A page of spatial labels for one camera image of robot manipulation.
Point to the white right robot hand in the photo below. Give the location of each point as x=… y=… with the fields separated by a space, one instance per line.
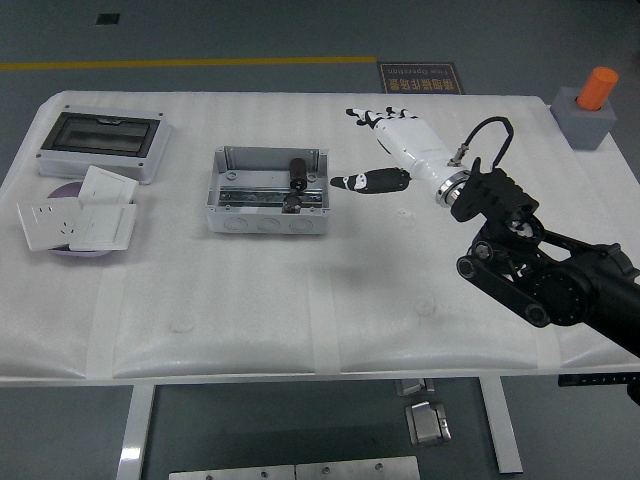
x=415 y=142

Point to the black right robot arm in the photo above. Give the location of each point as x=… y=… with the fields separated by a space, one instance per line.
x=575 y=285

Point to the open grey junction box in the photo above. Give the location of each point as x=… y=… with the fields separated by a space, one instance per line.
x=267 y=222

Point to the black floor sign orange text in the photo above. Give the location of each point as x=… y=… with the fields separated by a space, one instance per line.
x=420 y=77

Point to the grey block holder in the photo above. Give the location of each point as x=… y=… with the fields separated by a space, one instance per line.
x=585 y=127

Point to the orange cylinder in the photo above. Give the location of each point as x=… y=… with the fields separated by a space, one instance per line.
x=597 y=87

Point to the white foam table mat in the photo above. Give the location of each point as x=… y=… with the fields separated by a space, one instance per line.
x=250 y=300

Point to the hinged metal floor plate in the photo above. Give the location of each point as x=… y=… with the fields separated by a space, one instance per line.
x=427 y=424

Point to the white table leg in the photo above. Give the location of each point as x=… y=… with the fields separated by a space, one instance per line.
x=135 y=430
x=502 y=425

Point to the black table control panel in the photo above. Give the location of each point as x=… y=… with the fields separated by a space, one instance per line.
x=595 y=379

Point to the black floor vent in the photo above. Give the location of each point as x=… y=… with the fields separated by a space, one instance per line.
x=108 y=19

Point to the purple plate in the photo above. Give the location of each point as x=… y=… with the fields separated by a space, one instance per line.
x=67 y=191

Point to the metal mounting rail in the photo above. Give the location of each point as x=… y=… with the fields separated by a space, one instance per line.
x=250 y=193

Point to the small metal floor bracket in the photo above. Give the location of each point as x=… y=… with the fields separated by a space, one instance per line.
x=412 y=386

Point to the white wall switch panel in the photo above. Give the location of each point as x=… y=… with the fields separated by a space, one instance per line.
x=102 y=227
x=107 y=186

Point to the grey enclosure with dark lid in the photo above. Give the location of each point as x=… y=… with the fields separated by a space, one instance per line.
x=102 y=132

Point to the flat metal base plate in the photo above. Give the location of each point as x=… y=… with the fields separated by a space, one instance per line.
x=357 y=469
x=230 y=473

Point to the white wall socket panel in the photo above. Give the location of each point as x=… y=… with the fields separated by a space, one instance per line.
x=47 y=225

